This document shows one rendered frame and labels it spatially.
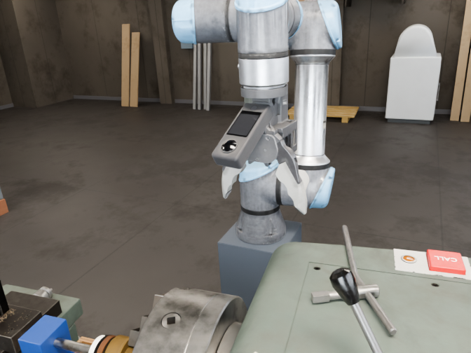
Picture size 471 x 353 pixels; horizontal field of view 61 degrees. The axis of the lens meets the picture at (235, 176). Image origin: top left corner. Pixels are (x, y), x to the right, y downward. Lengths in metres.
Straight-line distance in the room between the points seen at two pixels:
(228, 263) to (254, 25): 0.79
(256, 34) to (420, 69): 6.34
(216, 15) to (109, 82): 9.61
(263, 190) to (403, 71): 5.90
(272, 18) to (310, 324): 0.46
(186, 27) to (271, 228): 0.65
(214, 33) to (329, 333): 0.52
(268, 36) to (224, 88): 8.03
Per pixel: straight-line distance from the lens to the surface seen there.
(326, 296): 0.72
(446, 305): 0.78
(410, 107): 6.99
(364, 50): 7.73
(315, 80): 1.06
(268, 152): 0.62
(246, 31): 0.60
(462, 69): 7.37
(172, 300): 0.78
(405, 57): 6.88
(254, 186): 1.11
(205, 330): 0.71
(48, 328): 1.01
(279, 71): 0.60
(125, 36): 9.49
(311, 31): 1.05
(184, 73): 9.02
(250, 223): 1.16
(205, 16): 0.72
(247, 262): 1.19
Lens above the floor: 1.71
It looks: 22 degrees down
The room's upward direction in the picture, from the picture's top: 3 degrees counter-clockwise
